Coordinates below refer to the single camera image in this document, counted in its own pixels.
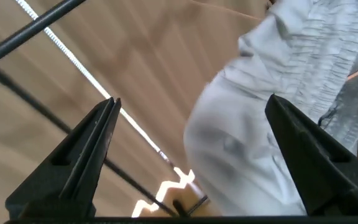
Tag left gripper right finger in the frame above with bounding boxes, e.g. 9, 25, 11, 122
264, 93, 358, 217

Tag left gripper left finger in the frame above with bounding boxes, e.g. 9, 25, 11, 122
4, 96, 122, 218

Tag pale grey shorts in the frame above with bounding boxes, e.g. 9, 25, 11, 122
183, 0, 358, 217

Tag black clothes rack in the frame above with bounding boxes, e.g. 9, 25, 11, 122
0, 0, 210, 218

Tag beige curtain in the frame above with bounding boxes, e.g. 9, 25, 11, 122
0, 0, 273, 218

